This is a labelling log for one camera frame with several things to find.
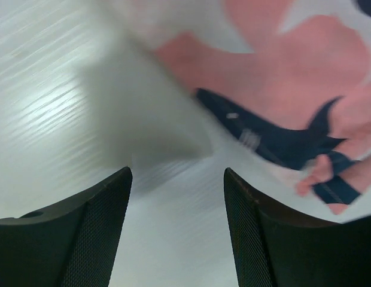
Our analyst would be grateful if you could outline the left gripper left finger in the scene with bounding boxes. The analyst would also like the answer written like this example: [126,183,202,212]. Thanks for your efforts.
[0,167,132,286]

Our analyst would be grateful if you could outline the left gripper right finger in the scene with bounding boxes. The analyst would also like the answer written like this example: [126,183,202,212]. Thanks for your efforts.
[224,168,371,287]

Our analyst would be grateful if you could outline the pink shark print shorts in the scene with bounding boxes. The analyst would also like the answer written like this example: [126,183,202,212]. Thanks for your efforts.
[121,1,371,221]

